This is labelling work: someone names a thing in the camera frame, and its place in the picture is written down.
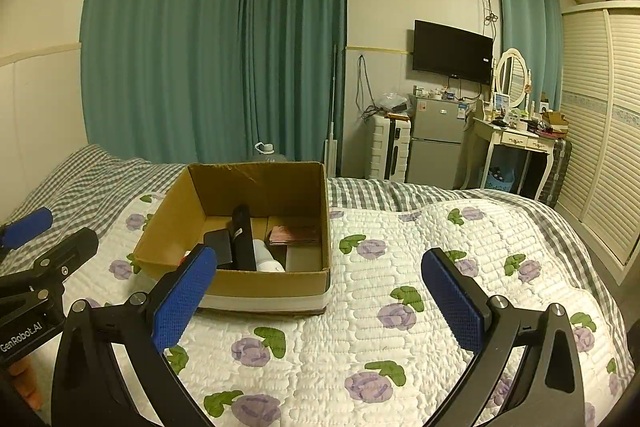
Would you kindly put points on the clear water jug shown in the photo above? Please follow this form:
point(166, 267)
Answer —
point(265, 152)

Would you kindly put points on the blue plastic basket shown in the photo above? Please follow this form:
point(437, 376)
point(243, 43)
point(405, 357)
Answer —
point(497, 179)

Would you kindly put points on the white louvered wardrobe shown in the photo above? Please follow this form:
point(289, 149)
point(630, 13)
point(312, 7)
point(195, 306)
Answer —
point(605, 132)

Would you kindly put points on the white oval mirror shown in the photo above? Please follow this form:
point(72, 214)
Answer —
point(510, 74)

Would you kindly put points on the clear plastic bag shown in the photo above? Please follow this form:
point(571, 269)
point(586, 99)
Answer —
point(392, 102)

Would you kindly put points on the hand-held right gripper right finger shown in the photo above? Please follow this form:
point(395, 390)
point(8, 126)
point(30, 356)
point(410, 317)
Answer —
point(450, 302)

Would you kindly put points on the white suitcase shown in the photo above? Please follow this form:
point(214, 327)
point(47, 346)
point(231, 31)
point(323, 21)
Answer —
point(387, 147)

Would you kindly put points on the black wall television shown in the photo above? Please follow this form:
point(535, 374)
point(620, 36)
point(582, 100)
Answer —
point(450, 52)

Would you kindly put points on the small open cardboard box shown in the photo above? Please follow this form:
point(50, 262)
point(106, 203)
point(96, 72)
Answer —
point(552, 118)

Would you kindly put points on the white floral quilt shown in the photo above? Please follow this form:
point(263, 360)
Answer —
point(400, 257)

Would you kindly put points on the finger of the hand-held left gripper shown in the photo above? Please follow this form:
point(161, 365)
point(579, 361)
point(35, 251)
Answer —
point(30, 224)
point(70, 249)

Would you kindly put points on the black charger block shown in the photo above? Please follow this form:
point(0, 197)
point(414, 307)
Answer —
point(220, 247)

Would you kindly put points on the white dressing table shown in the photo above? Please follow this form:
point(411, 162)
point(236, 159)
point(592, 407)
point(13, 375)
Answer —
point(515, 138)

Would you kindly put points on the white plug-in device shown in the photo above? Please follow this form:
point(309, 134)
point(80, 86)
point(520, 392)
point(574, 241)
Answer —
point(267, 259)

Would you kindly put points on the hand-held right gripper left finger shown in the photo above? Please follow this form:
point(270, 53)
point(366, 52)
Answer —
point(185, 302)

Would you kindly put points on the dark checked suitcase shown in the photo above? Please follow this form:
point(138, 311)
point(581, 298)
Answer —
point(557, 172)

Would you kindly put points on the white pole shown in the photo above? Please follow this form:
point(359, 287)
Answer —
point(332, 117)

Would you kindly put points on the silver fridge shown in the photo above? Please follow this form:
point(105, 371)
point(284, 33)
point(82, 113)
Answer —
point(435, 142)

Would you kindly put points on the narrow light green curtain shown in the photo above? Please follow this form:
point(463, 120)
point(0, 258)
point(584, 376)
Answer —
point(525, 22)

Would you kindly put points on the brown cardboard box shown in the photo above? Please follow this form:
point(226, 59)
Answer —
point(260, 288)

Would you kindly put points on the wide green curtain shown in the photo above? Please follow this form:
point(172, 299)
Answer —
point(165, 32)

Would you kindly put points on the small picture frame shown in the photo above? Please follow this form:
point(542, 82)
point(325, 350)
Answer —
point(501, 102)

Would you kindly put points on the black remote control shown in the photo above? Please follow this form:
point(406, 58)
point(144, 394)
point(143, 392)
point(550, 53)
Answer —
point(243, 237)

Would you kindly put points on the person's left hand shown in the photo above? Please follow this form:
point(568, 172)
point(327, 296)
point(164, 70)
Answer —
point(29, 387)

